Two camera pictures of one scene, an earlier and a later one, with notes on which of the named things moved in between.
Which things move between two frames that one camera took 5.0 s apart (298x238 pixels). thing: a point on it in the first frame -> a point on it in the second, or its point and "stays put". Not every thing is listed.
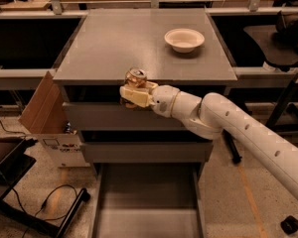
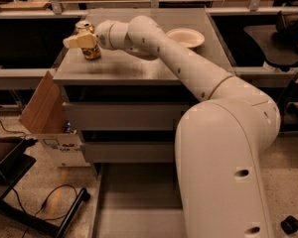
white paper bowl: x=184 y=40 stays put
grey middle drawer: x=148 y=152 stays put
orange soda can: x=135 y=76 -> x=84 y=27
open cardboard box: x=45 y=115 stays put
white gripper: x=163 y=99 -> x=102 y=33
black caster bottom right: x=292 y=225 stays put
